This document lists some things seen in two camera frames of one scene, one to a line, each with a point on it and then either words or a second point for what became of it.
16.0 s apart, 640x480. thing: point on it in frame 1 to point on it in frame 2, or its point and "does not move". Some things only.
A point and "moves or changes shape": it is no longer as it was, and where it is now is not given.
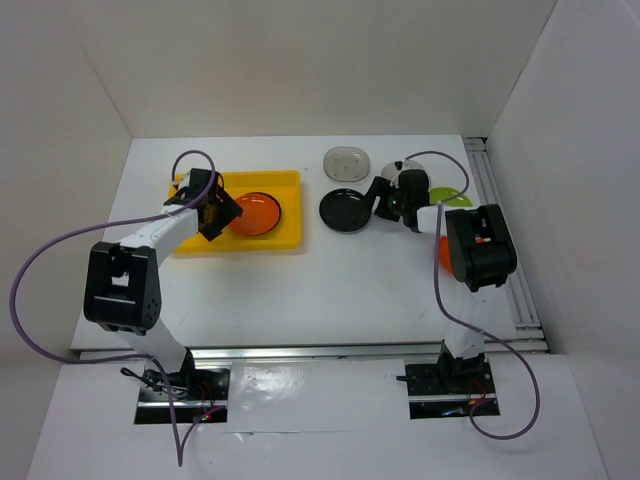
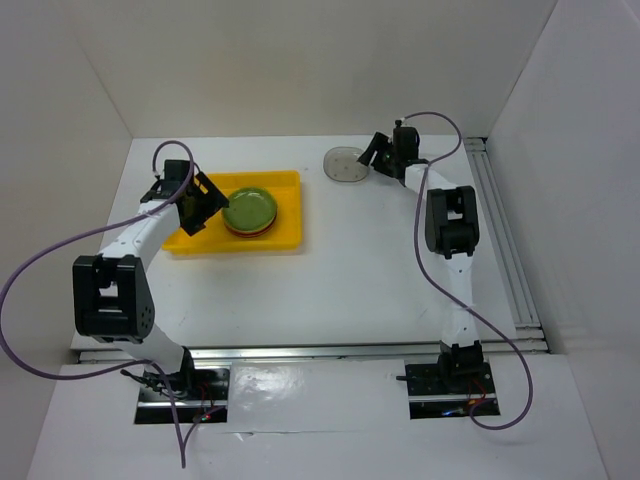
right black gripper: x=381 y=187 to x=378 y=144
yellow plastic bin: x=287 y=235 does not move
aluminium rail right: x=528 y=332 does not move
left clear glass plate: x=346 y=164 does not move
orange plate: x=445 y=257 moves or changes shape
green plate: x=440 y=193 moves or changes shape
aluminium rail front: x=302 y=353 does not move
